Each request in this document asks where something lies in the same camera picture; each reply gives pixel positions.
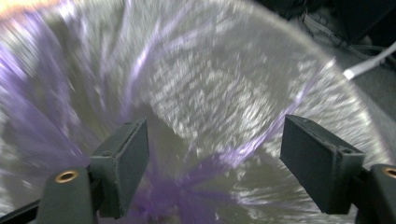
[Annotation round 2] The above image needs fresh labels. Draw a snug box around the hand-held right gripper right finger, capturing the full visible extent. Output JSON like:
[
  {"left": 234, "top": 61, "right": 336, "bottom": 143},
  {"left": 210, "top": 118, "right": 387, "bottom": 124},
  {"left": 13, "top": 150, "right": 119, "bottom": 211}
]
[{"left": 278, "top": 114, "right": 366, "bottom": 216}]

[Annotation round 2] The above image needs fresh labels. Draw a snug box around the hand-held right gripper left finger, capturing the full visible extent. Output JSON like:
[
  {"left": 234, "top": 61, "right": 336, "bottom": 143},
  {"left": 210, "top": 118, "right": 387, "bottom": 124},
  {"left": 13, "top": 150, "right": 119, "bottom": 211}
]
[{"left": 89, "top": 117, "right": 150, "bottom": 219}]

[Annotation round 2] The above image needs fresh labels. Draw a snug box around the white metal stand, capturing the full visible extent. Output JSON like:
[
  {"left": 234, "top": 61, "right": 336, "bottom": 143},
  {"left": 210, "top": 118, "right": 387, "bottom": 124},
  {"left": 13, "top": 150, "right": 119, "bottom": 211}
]
[{"left": 342, "top": 40, "right": 396, "bottom": 81}]

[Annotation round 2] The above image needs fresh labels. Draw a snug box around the green plastic bin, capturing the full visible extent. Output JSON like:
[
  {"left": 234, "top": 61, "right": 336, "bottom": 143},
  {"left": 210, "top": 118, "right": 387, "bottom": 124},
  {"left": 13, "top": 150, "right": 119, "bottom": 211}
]
[{"left": 0, "top": 0, "right": 394, "bottom": 224}]

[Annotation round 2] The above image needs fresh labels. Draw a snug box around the purple plastic bag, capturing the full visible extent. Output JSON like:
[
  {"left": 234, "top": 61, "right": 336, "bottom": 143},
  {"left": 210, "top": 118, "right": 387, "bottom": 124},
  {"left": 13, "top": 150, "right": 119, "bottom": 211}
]
[{"left": 0, "top": 0, "right": 394, "bottom": 224}]

